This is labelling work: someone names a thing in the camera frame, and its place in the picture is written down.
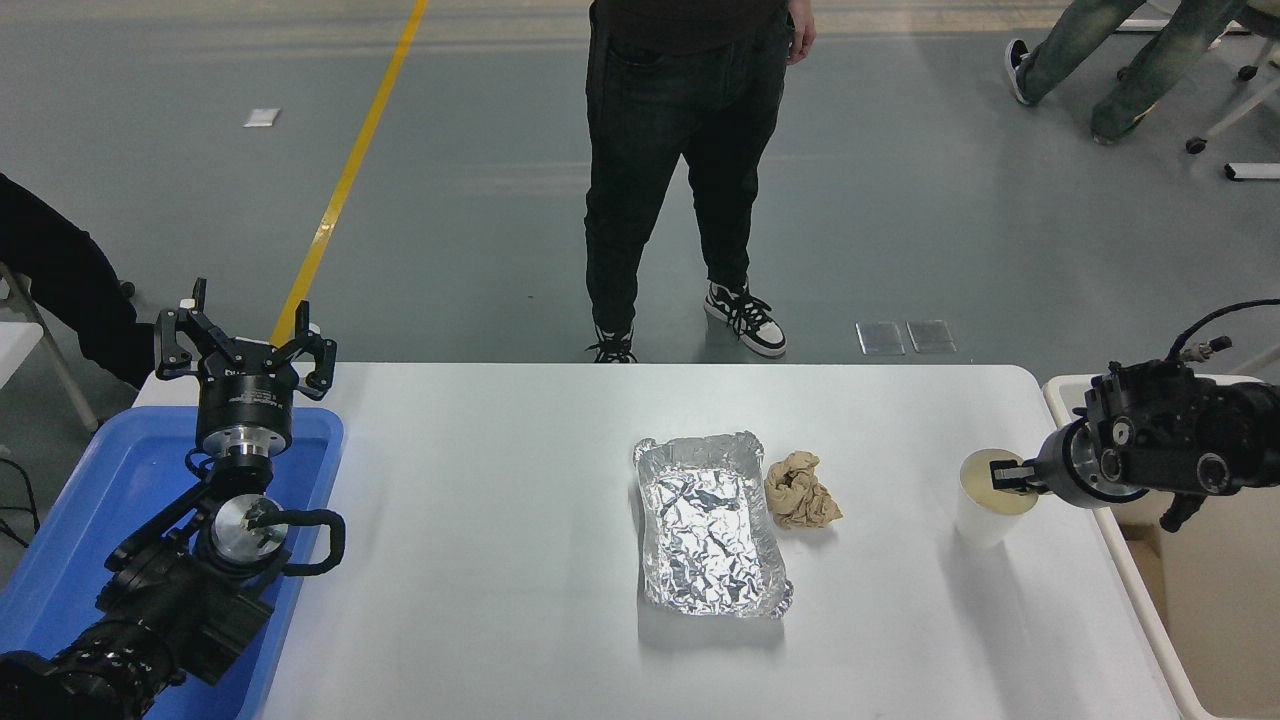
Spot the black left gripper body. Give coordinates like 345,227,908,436
196,344,298,437

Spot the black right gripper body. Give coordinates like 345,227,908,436
1036,424,1093,502

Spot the white paper cup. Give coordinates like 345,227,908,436
955,448,1041,549

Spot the standing person's left hand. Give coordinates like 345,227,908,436
786,0,817,64

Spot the seated person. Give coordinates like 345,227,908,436
0,173,157,389

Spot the blue plastic tray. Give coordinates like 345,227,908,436
0,405,346,720

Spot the grey folding chair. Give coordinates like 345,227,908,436
0,262,101,456

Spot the crumpled tan paper ball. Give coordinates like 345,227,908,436
764,450,844,530

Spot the large pale bin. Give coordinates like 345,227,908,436
1042,375,1280,720

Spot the crinkled foil tray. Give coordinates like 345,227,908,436
632,431,794,619

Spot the standing person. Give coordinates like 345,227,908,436
583,0,818,364

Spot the white office chair base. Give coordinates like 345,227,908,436
1185,0,1280,156

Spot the walking person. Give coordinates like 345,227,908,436
1005,0,1251,146

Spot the black floor cable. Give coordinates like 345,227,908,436
0,458,42,549

